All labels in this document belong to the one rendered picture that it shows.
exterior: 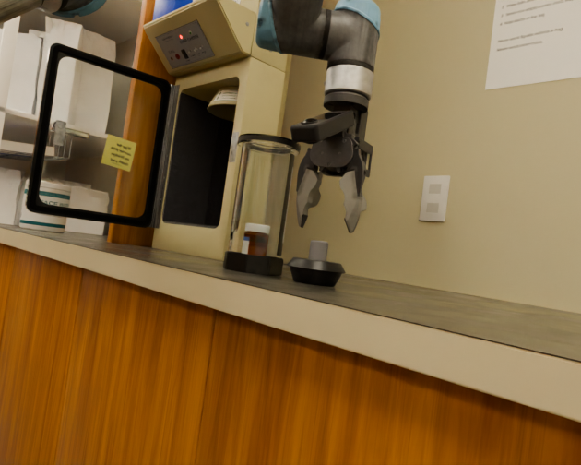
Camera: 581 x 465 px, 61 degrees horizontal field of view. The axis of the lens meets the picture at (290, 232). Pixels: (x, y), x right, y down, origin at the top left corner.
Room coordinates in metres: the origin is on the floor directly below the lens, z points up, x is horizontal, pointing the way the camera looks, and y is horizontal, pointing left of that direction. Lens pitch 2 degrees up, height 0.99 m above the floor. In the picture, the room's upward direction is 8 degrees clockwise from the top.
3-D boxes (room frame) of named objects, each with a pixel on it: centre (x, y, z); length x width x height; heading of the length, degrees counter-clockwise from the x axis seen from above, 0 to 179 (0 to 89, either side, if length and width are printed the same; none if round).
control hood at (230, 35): (1.19, 0.30, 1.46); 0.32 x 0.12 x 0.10; 44
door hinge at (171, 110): (1.33, 0.36, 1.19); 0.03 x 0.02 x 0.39; 44
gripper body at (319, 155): (0.79, -0.06, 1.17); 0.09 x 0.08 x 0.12; 150
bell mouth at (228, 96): (1.29, 0.17, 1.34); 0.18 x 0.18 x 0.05
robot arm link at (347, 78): (0.78, -0.06, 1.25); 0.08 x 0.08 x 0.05
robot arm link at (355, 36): (0.78, -0.06, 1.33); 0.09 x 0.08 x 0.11; 95
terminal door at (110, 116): (1.23, 0.49, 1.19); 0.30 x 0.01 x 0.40; 129
